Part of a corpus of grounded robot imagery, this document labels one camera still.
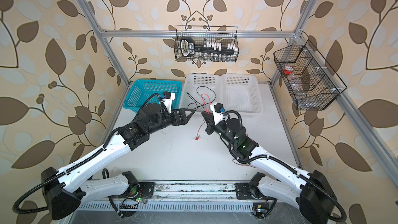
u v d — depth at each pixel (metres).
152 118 0.53
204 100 1.10
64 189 0.39
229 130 0.55
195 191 0.75
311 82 0.74
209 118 0.65
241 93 1.16
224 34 0.91
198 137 0.90
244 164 0.67
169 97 0.64
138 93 1.10
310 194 0.39
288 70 0.81
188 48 0.85
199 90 1.16
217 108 0.59
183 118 0.61
